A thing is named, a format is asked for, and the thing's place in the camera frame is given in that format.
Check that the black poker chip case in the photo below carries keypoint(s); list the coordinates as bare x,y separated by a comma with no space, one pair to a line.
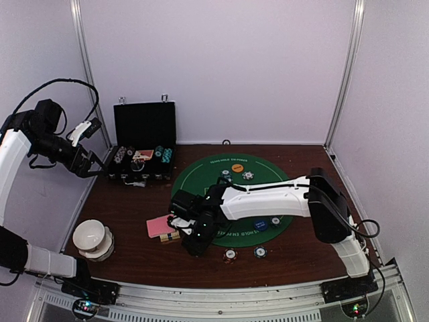
144,126

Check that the boxed red card deck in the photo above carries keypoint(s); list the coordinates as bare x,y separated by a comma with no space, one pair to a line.
143,155

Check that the white bowl stack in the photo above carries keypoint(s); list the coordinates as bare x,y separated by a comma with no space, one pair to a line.
93,240

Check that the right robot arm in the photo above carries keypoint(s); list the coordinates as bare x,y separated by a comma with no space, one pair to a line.
314,196

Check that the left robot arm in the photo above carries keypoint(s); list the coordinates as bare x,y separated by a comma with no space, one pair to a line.
33,133

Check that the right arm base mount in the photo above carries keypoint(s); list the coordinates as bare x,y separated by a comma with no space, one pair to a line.
347,288

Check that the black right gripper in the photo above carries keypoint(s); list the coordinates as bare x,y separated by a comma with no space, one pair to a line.
197,247

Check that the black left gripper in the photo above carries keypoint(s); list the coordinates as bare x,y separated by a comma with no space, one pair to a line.
81,169

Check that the blue green 50 chip stack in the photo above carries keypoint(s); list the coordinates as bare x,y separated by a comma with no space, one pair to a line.
260,252

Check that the orange big blind button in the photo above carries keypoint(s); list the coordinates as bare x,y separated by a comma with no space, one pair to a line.
237,168

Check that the blue green 50 chip row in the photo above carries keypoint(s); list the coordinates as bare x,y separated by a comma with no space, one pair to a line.
159,150

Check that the teal blue chip row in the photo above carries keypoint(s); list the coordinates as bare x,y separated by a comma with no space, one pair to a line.
167,155

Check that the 50 chips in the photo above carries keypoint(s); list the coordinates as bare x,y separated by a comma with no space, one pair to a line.
226,174

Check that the blue beige 10 chip row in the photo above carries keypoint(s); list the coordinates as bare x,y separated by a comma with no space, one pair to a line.
120,154

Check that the blue small blind button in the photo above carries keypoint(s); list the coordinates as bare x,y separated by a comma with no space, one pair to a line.
260,225

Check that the aluminium front rail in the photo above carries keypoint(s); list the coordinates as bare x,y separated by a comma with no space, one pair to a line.
294,302

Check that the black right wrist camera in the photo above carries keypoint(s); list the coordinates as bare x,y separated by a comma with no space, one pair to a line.
185,205

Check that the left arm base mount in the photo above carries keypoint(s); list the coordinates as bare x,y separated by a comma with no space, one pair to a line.
100,292

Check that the clear acrylic dealer button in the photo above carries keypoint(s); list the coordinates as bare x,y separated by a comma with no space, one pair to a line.
137,165

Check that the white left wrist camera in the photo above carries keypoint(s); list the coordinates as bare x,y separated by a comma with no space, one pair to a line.
84,130

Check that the black orange 100 chip row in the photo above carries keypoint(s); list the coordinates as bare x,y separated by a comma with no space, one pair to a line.
130,151

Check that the green round poker mat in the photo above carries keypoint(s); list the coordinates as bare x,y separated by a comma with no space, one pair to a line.
199,176

